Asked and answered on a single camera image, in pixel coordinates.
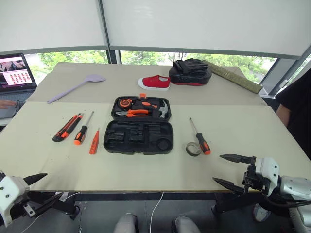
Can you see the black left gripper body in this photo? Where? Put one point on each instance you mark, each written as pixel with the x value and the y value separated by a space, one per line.
pixel 28 206

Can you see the purple silicone spatula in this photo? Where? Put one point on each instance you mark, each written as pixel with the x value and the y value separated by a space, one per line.
pixel 93 78

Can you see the black orange utility knife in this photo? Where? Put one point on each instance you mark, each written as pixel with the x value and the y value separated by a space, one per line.
pixel 66 128

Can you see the open laptop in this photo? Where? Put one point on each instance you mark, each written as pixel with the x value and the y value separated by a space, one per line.
pixel 15 72

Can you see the white grey shoe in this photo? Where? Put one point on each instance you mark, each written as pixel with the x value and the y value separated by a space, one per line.
pixel 262 213

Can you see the grey tape roll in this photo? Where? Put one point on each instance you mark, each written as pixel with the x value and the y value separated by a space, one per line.
pixel 190 151

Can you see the black orange screwdriver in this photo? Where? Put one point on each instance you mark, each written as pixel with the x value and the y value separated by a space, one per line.
pixel 80 134
pixel 202 143

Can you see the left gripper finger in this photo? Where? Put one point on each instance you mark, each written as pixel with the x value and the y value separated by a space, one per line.
pixel 35 178
pixel 49 202

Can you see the silver claw hammer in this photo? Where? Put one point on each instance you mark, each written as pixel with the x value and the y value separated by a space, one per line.
pixel 164 111

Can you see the orange black tape measure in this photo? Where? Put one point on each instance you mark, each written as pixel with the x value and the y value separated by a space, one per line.
pixel 125 103

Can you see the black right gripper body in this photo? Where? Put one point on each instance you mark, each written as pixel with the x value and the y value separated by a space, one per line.
pixel 253 177

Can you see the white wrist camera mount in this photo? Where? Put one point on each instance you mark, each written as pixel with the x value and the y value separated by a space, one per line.
pixel 11 191
pixel 268 167

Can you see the black table frame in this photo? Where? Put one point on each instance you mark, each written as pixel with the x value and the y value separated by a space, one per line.
pixel 136 196

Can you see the red canvas shoe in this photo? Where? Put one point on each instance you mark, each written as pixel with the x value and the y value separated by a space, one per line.
pixel 155 82

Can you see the grey rounded shape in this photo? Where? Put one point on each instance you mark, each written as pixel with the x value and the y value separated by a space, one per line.
pixel 185 225
pixel 125 224

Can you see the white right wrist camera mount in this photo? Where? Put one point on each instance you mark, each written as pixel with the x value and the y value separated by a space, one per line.
pixel 268 167

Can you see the white roller blind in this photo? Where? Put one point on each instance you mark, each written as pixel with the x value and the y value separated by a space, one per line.
pixel 48 21
pixel 201 24

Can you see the orange voltage tester pen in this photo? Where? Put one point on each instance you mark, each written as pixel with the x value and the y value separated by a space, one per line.
pixel 94 143

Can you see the olive green long block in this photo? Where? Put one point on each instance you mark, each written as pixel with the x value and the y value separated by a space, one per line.
pixel 236 78

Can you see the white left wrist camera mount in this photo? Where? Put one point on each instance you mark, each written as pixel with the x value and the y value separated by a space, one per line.
pixel 11 191

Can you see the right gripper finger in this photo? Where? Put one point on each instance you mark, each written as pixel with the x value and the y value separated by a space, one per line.
pixel 239 159
pixel 230 187

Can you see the person in black shirt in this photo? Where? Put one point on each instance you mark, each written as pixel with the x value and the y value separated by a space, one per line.
pixel 300 104

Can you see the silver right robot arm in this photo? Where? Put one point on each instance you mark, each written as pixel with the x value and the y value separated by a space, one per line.
pixel 295 187

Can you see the black red boxing pad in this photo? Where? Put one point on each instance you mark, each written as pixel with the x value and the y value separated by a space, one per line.
pixel 189 72

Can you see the grey window frame post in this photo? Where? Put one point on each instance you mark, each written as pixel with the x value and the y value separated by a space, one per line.
pixel 111 54

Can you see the black tool case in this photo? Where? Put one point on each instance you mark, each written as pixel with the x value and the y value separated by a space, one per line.
pixel 139 138

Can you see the bystander bare hand at laptop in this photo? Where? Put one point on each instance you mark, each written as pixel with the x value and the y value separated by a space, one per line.
pixel 6 104

